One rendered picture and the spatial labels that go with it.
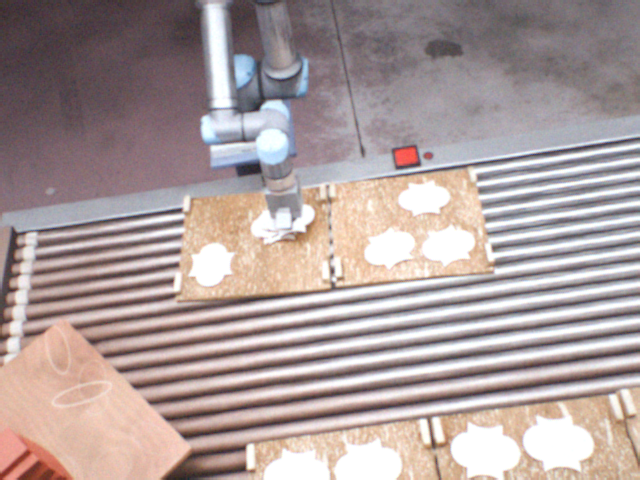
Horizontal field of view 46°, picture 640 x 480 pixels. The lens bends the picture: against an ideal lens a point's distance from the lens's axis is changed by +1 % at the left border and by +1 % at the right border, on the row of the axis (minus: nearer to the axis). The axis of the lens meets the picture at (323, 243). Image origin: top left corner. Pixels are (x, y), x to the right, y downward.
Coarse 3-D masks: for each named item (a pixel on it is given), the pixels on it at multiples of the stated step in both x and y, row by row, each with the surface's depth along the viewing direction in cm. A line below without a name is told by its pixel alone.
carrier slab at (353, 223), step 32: (352, 192) 212; (384, 192) 211; (448, 192) 208; (352, 224) 205; (384, 224) 204; (416, 224) 203; (448, 224) 202; (480, 224) 201; (352, 256) 199; (416, 256) 197; (480, 256) 195
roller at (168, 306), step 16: (560, 240) 197; (576, 240) 196; (592, 240) 196; (608, 240) 196; (624, 240) 195; (496, 256) 196; (512, 256) 196; (528, 256) 196; (544, 256) 197; (336, 288) 198; (144, 304) 199; (160, 304) 199; (176, 304) 198; (192, 304) 198; (208, 304) 198; (224, 304) 199; (32, 320) 201; (48, 320) 200; (80, 320) 199; (96, 320) 199; (112, 320) 199
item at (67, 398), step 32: (64, 320) 184; (32, 352) 180; (64, 352) 179; (96, 352) 178; (0, 384) 176; (32, 384) 175; (64, 384) 174; (96, 384) 173; (128, 384) 172; (0, 416) 171; (32, 416) 170; (64, 416) 169; (96, 416) 168; (128, 416) 167; (160, 416) 166; (64, 448) 164; (96, 448) 164; (128, 448) 163; (160, 448) 162; (192, 448) 162
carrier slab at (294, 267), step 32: (192, 224) 212; (224, 224) 210; (320, 224) 207; (256, 256) 203; (288, 256) 201; (320, 256) 200; (192, 288) 199; (224, 288) 198; (256, 288) 196; (288, 288) 195; (320, 288) 194
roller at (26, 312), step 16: (560, 224) 200; (576, 224) 199; (592, 224) 199; (608, 224) 198; (624, 224) 198; (496, 240) 199; (512, 240) 199; (528, 240) 199; (544, 240) 200; (144, 288) 203; (160, 288) 202; (32, 304) 204; (48, 304) 203; (64, 304) 202; (80, 304) 202; (96, 304) 202; (112, 304) 202; (128, 304) 203; (16, 320) 203
